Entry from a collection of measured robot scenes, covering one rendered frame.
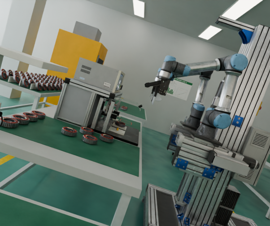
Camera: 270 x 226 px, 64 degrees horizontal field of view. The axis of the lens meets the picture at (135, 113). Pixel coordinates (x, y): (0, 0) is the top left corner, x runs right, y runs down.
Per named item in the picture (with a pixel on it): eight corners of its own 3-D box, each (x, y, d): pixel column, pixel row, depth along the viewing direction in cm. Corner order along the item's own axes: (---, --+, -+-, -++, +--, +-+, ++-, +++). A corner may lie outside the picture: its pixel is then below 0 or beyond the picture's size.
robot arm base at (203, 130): (211, 136, 183) (215, 125, 182) (216, 141, 168) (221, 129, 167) (193, 131, 183) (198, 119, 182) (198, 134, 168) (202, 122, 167)
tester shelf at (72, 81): (121, 96, 250) (122, 92, 250) (113, 99, 183) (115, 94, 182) (84, 83, 250) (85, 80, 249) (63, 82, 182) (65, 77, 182)
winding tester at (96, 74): (119, 91, 239) (125, 73, 236) (114, 93, 196) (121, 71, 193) (85, 80, 239) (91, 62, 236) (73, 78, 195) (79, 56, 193)
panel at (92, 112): (101, 116, 253) (108, 92, 249) (86, 127, 187) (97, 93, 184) (100, 116, 253) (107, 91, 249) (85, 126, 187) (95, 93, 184)
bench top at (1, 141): (140, 125, 331) (141, 122, 330) (138, 198, 112) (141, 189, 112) (77, 103, 330) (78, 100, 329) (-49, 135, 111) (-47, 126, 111)
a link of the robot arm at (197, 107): (190, 115, 219) (194, 102, 217) (189, 114, 232) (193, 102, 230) (202, 119, 217) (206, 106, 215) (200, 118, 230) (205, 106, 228)
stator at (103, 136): (115, 142, 178) (116, 138, 177) (107, 143, 168) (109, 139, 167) (104, 136, 182) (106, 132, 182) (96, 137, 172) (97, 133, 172)
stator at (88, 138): (98, 142, 163) (100, 137, 162) (93, 146, 151) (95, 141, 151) (84, 137, 163) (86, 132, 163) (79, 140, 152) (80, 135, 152)
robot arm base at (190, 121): (197, 126, 232) (200, 118, 231) (200, 129, 217) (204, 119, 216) (184, 122, 232) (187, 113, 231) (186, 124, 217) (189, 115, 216)
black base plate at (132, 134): (138, 131, 253) (139, 129, 252) (137, 146, 189) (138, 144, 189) (100, 118, 252) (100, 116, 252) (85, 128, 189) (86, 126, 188)
